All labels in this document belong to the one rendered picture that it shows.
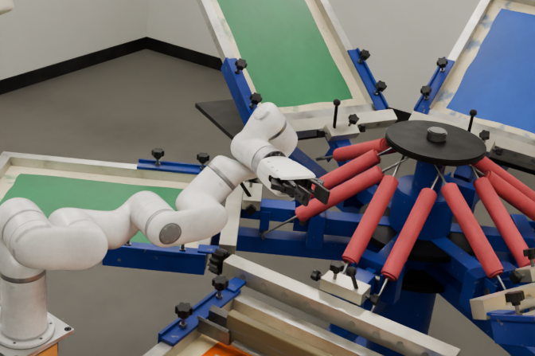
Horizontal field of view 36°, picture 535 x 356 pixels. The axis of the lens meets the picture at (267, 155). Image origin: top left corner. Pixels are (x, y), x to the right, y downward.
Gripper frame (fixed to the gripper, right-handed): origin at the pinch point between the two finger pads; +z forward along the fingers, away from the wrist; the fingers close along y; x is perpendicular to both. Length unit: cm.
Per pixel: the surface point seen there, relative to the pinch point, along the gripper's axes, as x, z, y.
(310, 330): -47, -13, -23
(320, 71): -11, -124, -102
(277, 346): -44.3, -6.9, -7.5
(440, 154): -6, -30, -74
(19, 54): -112, -460, -102
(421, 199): -18, -26, -66
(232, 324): -44.9, -18.8, -2.1
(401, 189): -23, -42, -76
